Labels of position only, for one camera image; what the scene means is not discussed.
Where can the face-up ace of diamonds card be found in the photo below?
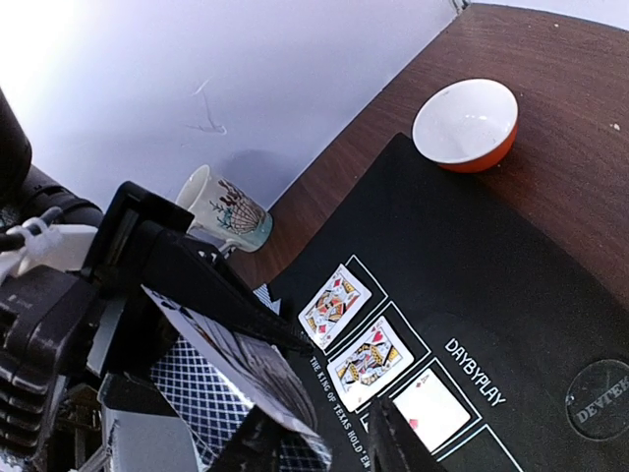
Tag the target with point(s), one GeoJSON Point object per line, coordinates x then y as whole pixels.
{"type": "Point", "coordinates": [431, 410]}

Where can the deck of playing cards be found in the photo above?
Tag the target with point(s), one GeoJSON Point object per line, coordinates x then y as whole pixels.
{"type": "Point", "coordinates": [214, 410]}

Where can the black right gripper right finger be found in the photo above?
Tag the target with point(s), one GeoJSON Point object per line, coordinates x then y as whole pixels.
{"type": "Point", "coordinates": [393, 445]}

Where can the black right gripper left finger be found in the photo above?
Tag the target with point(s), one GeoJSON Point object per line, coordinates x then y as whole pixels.
{"type": "Point", "coordinates": [221, 285]}

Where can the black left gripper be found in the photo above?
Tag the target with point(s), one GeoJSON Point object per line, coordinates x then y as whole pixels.
{"type": "Point", "coordinates": [49, 315]}

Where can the clear acrylic dealer button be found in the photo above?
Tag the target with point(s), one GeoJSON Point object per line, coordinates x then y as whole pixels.
{"type": "Point", "coordinates": [596, 401]}

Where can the orange bowl white inside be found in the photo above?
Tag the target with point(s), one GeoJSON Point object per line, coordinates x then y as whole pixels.
{"type": "Point", "coordinates": [468, 126]}

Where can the face-up queen of hearts card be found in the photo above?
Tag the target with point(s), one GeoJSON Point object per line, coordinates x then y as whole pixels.
{"type": "Point", "coordinates": [377, 358]}

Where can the beige ceramic mug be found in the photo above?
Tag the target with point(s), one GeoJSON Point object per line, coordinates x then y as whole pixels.
{"type": "Point", "coordinates": [224, 211]}

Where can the black poker mat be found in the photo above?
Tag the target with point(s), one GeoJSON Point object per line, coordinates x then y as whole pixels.
{"type": "Point", "coordinates": [502, 316]}

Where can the face-up king of diamonds card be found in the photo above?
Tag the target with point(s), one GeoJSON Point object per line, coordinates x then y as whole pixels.
{"type": "Point", "coordinates": [335, 304]}

